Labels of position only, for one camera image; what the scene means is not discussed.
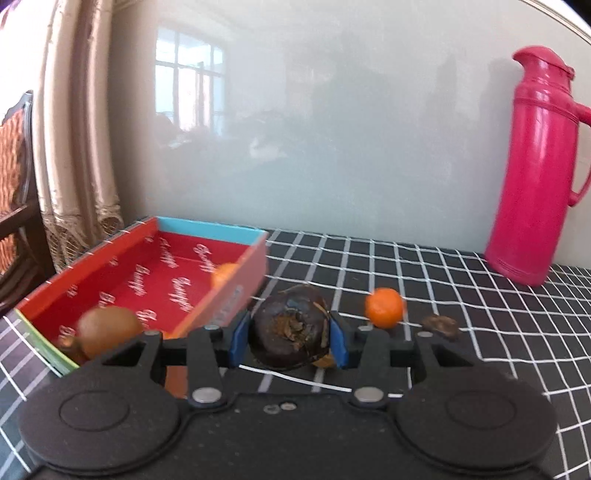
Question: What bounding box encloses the wooden chair with orange cushion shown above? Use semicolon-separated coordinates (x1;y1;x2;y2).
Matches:
0;90;61;315

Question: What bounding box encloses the colourful cardboard box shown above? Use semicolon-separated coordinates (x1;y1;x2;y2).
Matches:
14;216;269;398

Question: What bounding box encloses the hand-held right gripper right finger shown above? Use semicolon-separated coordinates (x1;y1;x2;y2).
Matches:
325;311;476;409

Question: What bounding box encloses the small dark passion fruit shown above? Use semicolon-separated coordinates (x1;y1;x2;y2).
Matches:
421;315;461;341

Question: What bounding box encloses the black grid tablecloth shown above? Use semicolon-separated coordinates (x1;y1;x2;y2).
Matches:
0;217;591;480

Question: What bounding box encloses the beige lace curtain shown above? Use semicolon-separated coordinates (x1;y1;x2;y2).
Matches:
28;0;125;275

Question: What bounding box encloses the pink thermos jug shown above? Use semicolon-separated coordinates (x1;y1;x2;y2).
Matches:
484;45;591;287

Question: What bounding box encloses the orange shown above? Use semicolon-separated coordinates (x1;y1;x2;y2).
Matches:
211;262;238;288
365;287;407;329

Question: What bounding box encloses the large dark passion fruit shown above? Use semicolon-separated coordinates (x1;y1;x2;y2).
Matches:
249;285;332;372

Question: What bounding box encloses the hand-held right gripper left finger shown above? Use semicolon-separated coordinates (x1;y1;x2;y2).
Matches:
99;310;252;409

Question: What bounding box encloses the large kiwi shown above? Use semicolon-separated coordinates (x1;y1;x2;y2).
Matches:
76;306;145;361

